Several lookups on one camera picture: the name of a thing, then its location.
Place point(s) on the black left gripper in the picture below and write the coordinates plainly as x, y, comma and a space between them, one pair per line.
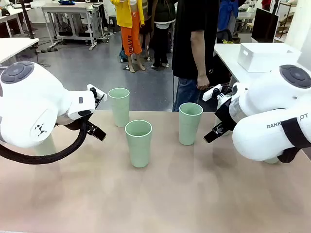
73, 121

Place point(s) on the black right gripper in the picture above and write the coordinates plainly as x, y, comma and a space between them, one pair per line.
227, 116

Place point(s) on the white plastic storage basket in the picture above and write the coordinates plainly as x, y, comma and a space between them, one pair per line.
262, 58

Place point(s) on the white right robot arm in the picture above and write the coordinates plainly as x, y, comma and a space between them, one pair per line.
267, 102

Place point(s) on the person's left forearm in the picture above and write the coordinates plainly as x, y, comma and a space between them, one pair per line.
199, 63

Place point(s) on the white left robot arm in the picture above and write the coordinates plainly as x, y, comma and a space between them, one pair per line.
29, 109

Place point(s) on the person's left hand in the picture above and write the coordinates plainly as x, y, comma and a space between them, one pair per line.
202, 83

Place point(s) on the white side table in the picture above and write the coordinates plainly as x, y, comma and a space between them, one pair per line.
226, 55

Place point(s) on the black office chair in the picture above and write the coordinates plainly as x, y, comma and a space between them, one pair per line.
224, 35

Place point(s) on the person in black t-shirt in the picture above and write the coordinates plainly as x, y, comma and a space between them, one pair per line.
184, 36

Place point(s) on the white height-adjustable table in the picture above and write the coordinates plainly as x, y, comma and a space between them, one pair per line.
12, 47

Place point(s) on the person in yellow jacket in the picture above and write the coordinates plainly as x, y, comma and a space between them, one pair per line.
128, 14

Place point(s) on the black computer monitor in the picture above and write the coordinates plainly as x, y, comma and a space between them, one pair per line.
264, 24

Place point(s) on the person in blue jacket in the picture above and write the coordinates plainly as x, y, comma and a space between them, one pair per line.
227, 12

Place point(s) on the black stand pole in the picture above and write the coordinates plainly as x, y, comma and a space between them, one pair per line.
28, 21

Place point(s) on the person in black clothes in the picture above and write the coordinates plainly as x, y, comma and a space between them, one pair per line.
162, 12

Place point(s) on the wooden shelf rack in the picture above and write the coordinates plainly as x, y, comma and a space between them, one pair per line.
285, 21

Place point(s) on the white desk with clutter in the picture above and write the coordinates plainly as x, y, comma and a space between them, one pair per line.
14, 13

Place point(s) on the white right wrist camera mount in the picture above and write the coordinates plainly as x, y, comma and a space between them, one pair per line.
209, 93

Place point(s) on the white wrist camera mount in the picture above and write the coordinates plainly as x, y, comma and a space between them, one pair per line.
209, 93
90, 86

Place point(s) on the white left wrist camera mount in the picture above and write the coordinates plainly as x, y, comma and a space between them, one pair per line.
90, 86

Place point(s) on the white metal-frame desk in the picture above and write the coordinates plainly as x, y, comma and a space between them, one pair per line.
65, 9

